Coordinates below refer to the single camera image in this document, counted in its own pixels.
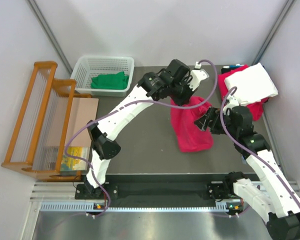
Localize wooden rack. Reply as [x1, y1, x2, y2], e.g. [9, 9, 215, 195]
[1, 61, 92, 182]

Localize folded dark t shirt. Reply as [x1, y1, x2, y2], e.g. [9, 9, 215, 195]
[221, 64, 244, 74]

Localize yellow printed booklet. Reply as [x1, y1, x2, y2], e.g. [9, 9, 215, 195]
[60, 146, 90, 172]

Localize white plastic laundry basket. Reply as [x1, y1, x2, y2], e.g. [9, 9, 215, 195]
[70, 55, 135, 97]

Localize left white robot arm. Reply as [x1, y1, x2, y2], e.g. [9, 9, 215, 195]
[84, 59, 202, 199]

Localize folded pink t shirt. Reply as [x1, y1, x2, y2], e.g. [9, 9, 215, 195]
[217, 64, 269, 121]

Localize green t shirt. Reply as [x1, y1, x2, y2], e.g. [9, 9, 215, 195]
[90, 71, 130, 90]

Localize brown cardboard sheet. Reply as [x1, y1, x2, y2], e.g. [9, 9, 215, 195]
[45, 97, 100, 151]

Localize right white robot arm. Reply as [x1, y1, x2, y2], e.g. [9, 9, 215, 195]
[194, 106, 300, 240]

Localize folded white t shirt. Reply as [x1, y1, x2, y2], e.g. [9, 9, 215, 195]
[224, 63, 279, 106]

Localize pink t shirt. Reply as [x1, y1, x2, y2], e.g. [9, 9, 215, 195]
[217, 64, 269, 121]
[170, 101, 214, 153]

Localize grey slotted cable duct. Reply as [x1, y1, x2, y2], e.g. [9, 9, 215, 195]
[40, 201, 244, 213]

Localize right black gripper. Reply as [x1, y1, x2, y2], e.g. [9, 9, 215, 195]
[193, 106, 239, 138]

